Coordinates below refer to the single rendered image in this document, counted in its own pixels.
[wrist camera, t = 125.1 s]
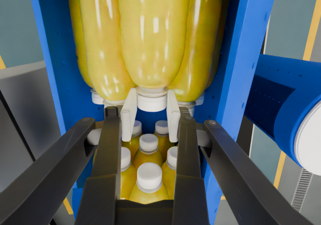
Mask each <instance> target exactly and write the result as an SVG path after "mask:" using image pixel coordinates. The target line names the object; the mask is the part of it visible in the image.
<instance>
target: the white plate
mask: <svg viewBox="0 0 321 225"><path fill-rule="evenodd" d="M294 153H295V156H296V159H297V161H298V162H299V164H300V165H301V166H302V167H303V168H305V169H306V170H307V171H309V172H311V173H313V174H316V175H320V176H321V100H320V101H319V102H318V103H317V104H316V105H315V106H314V107H313V108H312V109H311V110H310V111H309V113H308V114H307V115H306V117H305V118H304V119H303V121H302V122H301V124H300V126H299V128H298V131H297V133H296V137H295V141H294Z"/></svg>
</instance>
